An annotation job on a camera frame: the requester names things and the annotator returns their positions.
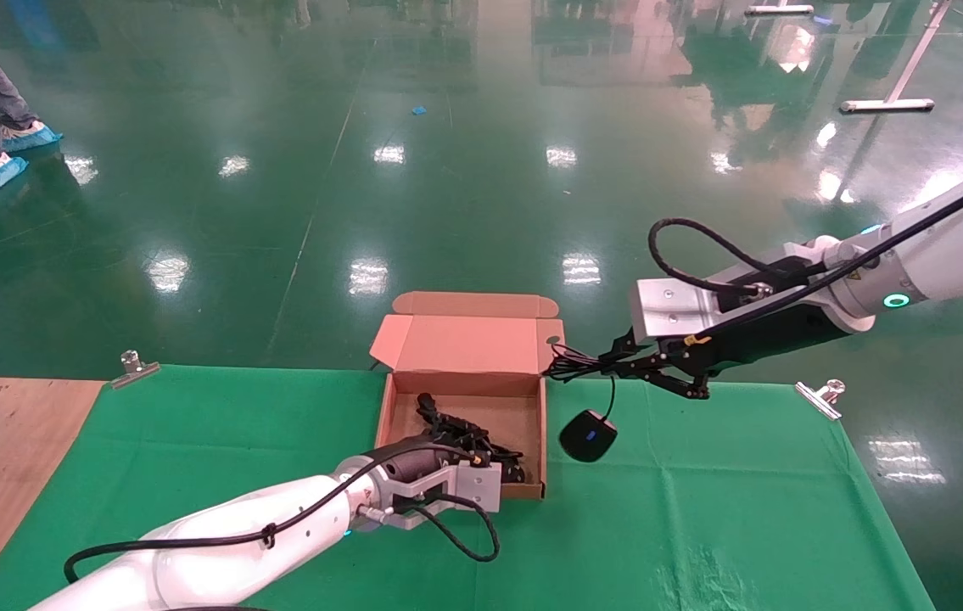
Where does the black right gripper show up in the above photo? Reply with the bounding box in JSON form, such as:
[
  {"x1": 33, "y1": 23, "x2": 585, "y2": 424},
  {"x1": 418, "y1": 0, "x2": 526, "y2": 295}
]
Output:
[{"x1": 613, "y1": 301, "x2": 859, "y2": 399}]

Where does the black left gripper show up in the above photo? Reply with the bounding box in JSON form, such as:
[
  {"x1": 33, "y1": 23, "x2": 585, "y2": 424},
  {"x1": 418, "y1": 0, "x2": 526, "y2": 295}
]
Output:
[{"x1": 379, "y1": 413, "x2": 527, "y2": 486}]

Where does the thick black plug cable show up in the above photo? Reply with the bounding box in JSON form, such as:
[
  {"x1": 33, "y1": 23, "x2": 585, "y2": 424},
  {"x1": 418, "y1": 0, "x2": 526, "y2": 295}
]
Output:
[{"x1": 415, "y1": 392, "x2": 526, "y2": 485}]

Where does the black puck with thin cable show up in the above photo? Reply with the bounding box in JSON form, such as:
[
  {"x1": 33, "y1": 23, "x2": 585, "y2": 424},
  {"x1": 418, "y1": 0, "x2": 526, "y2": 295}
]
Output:
[{"x1": 546, "y1": 339, "x2": 619, "y2": 464}]

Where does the open brown cardboard box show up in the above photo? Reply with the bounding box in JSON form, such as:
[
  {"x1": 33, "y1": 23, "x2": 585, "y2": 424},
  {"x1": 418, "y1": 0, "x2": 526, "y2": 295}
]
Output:
[{"x1": 369, "y1": 291, "x2": 567, "y2": 502}]

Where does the silver metal binder clip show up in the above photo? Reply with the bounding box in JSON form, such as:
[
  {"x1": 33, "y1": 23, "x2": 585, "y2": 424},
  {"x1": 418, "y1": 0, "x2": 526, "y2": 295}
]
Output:
[
  {"x1": 110, "y1": 350, "x2": 161, "y2": 390},
  {"x1": 793, "y1": 379, "x2": 846, "y2": 422}
]

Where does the green table cloth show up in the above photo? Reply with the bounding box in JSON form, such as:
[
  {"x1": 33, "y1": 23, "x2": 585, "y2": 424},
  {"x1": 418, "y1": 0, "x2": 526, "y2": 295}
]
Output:
[{"x1": 0, "y1": 365, "x2": 936, "y2": 611}]

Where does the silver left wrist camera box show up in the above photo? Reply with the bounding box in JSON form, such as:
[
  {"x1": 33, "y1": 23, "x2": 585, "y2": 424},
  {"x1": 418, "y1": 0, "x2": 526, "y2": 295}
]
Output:
[{"x1": 379, "y1": 461, "x2": 504, "y2": 531}]

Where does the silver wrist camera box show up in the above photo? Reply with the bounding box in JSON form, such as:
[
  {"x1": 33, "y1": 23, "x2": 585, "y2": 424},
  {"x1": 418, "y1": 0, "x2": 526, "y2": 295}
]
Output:
[
  {"x1": 379, "y1": 461, "x2": 504, "y2": 531},
  {"x1": 629, "y1": 276, "x2": 755, "y2": 345}
]

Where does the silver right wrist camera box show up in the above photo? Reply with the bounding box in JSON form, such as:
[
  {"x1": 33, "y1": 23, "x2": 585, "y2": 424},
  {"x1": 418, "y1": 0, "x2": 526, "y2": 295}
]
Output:
[{"x1": 629, "y1": 276, "x2": 755, "y2": 345}]

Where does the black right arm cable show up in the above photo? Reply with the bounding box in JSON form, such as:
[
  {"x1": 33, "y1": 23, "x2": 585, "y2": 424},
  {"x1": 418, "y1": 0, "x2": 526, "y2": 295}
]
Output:
[{"x1": 649, "y1": 161, "x2": 963, "y2": 350}]

